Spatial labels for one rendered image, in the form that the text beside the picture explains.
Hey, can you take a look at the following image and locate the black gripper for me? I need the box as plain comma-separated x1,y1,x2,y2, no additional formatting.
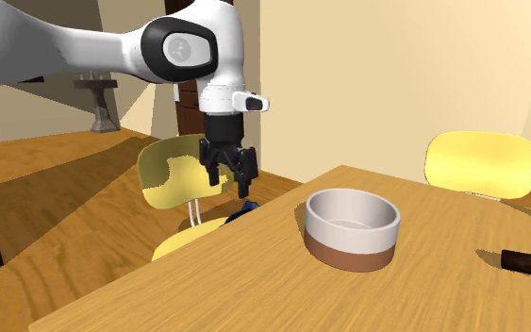
198,113,260,200

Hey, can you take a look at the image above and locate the dark blue object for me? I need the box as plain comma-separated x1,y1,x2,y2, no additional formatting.
223,199,261,226

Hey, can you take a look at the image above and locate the yellow chair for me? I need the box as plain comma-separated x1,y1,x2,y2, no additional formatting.
423,130,531,203
137,133,238,264

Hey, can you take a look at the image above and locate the light wooden table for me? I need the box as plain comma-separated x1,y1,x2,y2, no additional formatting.
27,164,531,332

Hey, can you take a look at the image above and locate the white and brown bowl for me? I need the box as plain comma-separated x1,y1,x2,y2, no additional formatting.
304,188,403,274

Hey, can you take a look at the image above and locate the dark pedestal side table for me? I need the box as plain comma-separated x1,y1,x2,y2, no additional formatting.
72,70,122,135

